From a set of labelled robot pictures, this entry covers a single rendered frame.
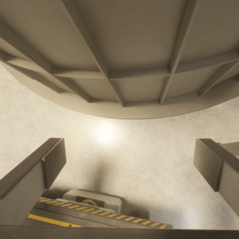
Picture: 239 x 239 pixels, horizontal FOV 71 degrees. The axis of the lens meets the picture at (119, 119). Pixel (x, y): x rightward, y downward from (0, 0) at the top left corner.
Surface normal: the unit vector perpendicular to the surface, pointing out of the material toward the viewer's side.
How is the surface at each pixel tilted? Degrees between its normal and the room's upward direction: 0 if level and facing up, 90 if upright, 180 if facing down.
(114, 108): 0
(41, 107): 0
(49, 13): 90
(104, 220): 0
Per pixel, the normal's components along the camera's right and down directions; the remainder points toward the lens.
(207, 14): 0.11, 0.98
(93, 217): -0.16, -0.15
